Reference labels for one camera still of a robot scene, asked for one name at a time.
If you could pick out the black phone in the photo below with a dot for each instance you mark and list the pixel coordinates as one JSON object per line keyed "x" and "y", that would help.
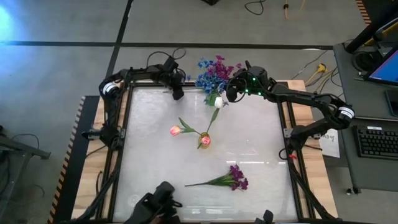
{"x": 393, "y": 102}

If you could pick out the yellow ribbed glass vase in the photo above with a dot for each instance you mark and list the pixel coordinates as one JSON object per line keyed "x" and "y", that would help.
{"x": 203, "y": 134}

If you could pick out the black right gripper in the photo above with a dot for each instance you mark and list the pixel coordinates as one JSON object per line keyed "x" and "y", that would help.
{"x": 255, "y": 85}

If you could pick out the black striped-edge floor mat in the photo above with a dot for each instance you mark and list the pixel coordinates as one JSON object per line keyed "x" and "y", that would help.
{"x": 363, "y": 12}

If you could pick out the black table frame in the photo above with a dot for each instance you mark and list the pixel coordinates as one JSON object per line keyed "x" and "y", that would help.
{"x": 115, "y": 186}

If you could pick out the black monitor pole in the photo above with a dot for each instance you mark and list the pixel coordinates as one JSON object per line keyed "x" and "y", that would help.
{"x": 367, "y": 32}

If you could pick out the black floor object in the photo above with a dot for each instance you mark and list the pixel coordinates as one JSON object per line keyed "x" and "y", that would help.
{"x": 211, "y": 1}

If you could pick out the pink artificial tulip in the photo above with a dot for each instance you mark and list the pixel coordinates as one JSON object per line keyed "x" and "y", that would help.
{"x": 205, "y": 141}
{"x": 175, "y": 131}

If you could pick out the white paper sheet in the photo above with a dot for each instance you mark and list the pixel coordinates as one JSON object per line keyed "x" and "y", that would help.
{"x": 331, "y": 146}

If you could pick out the monitor with bright screen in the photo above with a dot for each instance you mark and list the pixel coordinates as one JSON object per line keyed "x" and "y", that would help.
{"x": 388, "y": 68}

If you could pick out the grey side table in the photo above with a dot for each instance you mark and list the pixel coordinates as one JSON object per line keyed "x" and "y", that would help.
{"x": 18, "y": 149}

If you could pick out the clear round glass lid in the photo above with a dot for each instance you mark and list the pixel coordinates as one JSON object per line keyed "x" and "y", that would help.
{"x": 133, "y": 199}

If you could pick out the green glass vase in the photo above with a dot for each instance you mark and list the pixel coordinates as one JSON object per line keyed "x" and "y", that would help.
{"x": 211, "y": 99}

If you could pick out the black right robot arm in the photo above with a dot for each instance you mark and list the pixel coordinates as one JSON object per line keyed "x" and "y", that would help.
{"x": 304, "y": 98}

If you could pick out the purple artificial flower bunch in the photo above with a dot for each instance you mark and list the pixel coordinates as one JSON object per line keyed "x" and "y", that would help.
{"x": 221, "y": 70}
{"x": 236, "y": 177}

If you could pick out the grey office desk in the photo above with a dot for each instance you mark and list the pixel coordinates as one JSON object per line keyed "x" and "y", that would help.
{"x": 367, "y": 174}

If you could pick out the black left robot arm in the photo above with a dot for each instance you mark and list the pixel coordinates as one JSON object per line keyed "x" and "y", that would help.
{"x": 136, "y": 74}

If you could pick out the desk caster wheels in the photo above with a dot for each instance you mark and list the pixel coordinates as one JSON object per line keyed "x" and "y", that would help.
{"x": 353, "y": 190}

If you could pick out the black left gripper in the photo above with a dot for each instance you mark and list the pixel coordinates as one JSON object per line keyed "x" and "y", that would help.
{"x": 171, "y": 76}

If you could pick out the black computer keyboard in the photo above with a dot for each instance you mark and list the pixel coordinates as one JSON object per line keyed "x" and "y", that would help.
{"x": 376, "y": 143}

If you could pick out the white artificial tulip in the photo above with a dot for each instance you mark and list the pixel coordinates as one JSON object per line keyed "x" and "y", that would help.
{"x": 218, "y": 102}

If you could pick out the grey metal bracket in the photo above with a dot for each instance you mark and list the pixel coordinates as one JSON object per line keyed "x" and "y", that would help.
{"x": 288, "y": 133}

